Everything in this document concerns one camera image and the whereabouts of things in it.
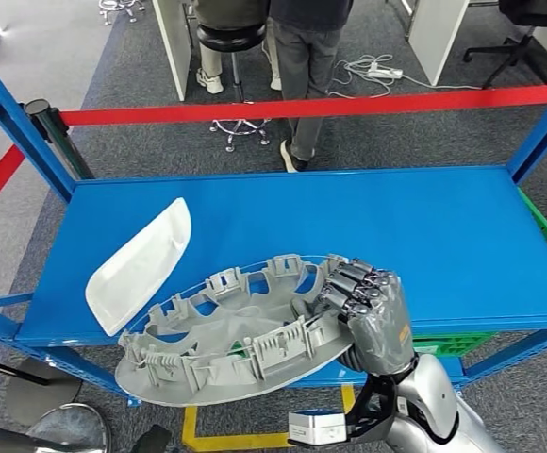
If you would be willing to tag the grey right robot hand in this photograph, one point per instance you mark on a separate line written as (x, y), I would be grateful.
(382, 325)

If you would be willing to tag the grey plastic wheel cover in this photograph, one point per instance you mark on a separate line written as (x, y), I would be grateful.
(235, 369)

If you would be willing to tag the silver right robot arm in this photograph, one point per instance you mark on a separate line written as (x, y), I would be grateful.
(434, 400)

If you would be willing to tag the blue metal shelf rack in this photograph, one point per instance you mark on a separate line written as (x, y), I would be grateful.
(348, 237)

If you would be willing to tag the white plastic shell part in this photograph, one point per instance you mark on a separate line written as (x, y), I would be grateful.
(137, 269)

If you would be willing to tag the yellow floor tape square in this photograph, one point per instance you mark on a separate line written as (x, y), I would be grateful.
(235, 442)

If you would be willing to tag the white power strip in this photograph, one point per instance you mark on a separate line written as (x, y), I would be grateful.
(385, 72)

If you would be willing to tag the standing person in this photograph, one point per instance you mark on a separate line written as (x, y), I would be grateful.
(306, 62)

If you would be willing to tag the white desk panel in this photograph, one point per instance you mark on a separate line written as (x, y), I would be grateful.
(174, 44)
(436, 37)

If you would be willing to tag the dark robot foot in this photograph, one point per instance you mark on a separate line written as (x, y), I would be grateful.
(153, 439)

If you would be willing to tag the seated person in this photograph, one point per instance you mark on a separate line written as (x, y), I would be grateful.
(212, 65)

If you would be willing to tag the black round stool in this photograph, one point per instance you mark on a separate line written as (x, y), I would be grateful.
(231, 37)

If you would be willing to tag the black office chair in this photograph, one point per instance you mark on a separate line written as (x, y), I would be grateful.
(528, 12)

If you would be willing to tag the chrome chair base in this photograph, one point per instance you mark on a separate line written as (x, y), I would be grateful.
(118, 7)

